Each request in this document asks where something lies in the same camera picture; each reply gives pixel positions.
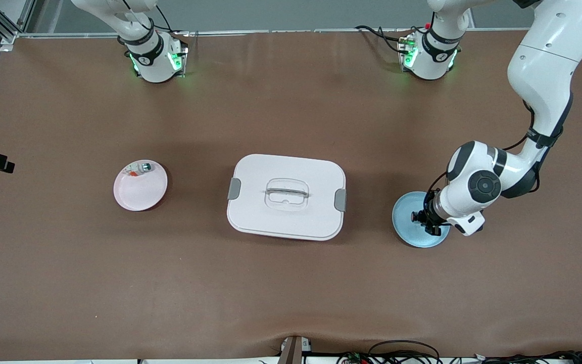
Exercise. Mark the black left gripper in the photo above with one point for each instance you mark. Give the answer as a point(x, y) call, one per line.
point(429, 213)

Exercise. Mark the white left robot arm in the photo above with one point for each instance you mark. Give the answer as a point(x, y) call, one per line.
point(478, 187)

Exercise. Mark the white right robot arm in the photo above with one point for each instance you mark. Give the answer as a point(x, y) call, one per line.
point(152, 65)

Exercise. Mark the white lidded storage box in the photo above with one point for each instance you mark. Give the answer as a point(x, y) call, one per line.
point(286, 222)

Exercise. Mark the light blue round plate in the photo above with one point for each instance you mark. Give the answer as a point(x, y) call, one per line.
point(407, 232)

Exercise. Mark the pink round plate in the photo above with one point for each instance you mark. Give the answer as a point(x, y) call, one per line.
point(137, 197)

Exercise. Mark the aluminium frame profile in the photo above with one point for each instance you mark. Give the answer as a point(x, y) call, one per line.
point(5, 35)

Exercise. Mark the white green push switch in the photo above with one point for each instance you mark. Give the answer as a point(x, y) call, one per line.
point(144, 166)

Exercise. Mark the brown camera mount post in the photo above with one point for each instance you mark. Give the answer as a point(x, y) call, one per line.
point(291, 351)

